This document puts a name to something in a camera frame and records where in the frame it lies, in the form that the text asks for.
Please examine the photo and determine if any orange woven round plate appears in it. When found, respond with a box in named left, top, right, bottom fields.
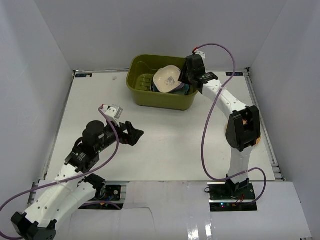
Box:
left=225, top=124, right=262, bottom=145

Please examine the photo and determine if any olive green plastic bin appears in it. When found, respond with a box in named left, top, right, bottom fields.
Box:
left=126, top=54, right=198, bottom=111

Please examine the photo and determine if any lavender square dish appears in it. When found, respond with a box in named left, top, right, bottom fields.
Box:
left=174, top=83, right=185, bottom=92

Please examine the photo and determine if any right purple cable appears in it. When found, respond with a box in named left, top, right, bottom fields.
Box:
left=201, top=43, right=267, bottom=207

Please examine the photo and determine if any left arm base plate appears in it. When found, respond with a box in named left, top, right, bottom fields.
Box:
left=95, top=185, right=122, bottom=202

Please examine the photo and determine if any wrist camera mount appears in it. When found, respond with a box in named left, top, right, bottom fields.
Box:
left=192, top=48, right=206, bottom=60
left=98, top=104, right=123, bottom=127

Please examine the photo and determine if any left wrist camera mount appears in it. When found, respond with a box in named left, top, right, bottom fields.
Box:
left=98, top=104, right=123, bottom=127

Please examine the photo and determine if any black rimmed beige plate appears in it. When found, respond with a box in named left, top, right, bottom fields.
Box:
left=150, top=80, right=155, bottom=92

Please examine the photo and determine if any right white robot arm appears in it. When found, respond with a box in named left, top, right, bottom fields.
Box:
left=179, top=54, right=261, bottom=200

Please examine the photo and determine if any cream square dish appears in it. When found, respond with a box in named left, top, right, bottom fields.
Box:
left=153, top=65, right=182, bottom=93

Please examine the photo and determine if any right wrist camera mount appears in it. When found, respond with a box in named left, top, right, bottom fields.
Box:
left=192, top=48, right=206, bottom=60

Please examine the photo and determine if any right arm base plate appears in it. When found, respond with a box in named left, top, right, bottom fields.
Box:
left=204, top=183, right=256, bottom=210

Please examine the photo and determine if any teal scalloped plate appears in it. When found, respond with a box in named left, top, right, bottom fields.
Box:
left=154, top=81, right=191, bottom=96

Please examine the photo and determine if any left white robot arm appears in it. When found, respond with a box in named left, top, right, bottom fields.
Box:
left=11, top=120, right=144, bottom=240

